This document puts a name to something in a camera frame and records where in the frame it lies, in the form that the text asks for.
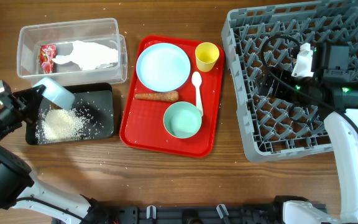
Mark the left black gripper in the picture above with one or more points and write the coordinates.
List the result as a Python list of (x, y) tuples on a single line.
[(27, 109)]

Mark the small light blue bowl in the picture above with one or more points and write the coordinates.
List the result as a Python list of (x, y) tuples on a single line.
[(57, 94)]

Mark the red snack wrapper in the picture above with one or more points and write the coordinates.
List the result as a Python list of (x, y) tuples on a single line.
[(47, 53)]

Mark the white napkin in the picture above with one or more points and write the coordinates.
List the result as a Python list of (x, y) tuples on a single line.
[(89, 55)]

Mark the mint green bowl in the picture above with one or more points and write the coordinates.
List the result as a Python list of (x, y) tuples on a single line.
[(182, 120)]

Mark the white plastic spoon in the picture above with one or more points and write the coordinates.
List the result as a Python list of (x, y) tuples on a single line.
[(196, 80)]

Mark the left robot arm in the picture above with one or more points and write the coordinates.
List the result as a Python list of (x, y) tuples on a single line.
[(19, 187)]

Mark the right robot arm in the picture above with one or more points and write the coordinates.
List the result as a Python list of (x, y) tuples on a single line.
[(321, 77)]

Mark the black waste tray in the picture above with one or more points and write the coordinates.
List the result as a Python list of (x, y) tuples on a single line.
[(94, 102)]

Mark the grey dishwasher rack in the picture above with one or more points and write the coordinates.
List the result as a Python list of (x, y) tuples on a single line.
[(273, 129)]

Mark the clear plastic bin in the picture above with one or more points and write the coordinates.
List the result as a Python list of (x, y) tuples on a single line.
[(63, 35)]

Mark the large light blue plate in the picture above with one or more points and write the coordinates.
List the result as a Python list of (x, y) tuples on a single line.
[(163, 67)]

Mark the orange carrot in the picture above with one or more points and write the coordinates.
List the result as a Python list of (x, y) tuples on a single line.
[(170, 96)]

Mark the yellow plastic cup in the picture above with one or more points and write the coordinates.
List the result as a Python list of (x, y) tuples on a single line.
[(206, 54)]

